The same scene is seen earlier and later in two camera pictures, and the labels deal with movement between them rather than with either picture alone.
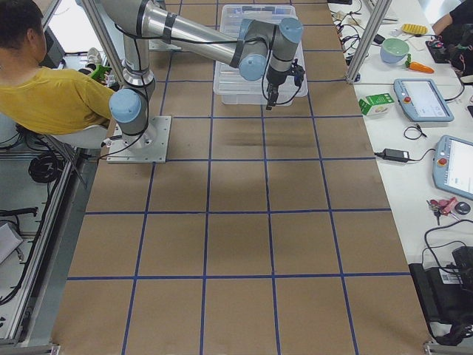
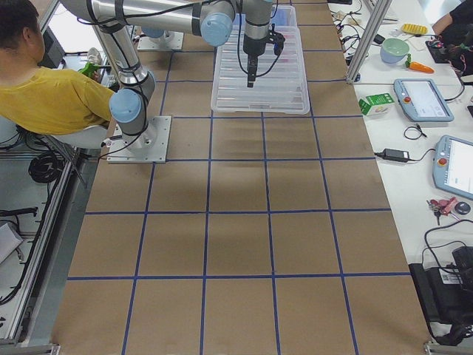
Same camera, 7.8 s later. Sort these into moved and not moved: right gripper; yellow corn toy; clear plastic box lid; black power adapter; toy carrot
Moved: right gripper; clear plastic box lid
Not moved: black power adapter; yellow corn toy; toy carrot
